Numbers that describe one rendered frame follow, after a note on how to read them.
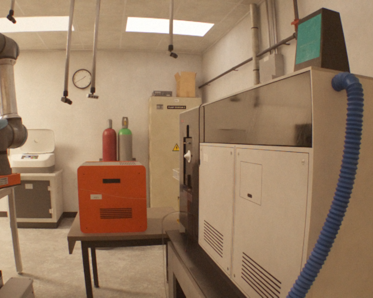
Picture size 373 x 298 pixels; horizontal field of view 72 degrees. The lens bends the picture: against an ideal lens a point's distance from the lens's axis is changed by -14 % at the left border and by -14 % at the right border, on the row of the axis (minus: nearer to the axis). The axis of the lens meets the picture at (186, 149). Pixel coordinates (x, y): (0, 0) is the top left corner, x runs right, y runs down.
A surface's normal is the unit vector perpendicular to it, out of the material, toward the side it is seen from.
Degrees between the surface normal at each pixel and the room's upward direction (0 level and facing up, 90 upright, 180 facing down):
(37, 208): 90
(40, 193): 90
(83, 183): 90
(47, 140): 105
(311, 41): 80
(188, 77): 96
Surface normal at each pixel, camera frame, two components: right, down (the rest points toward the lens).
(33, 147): 0.24, 0.29
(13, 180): 0.99, 0.00
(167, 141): 0.24, 0.04
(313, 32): -0.95, -0.16
